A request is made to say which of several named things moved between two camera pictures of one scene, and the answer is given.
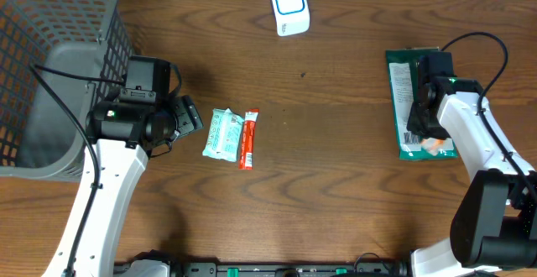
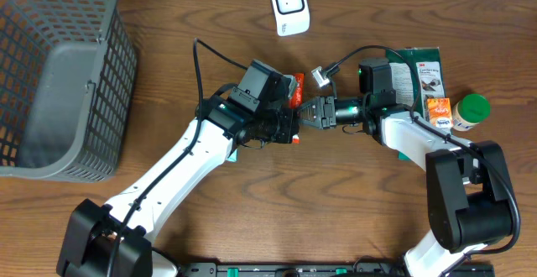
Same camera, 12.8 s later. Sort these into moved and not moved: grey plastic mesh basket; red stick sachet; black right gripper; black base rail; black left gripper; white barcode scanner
Moved: black right gripper; red stick sachet; black left gripper
Not moved: white barcode scanner; grey plastic mesh basket; black base rail
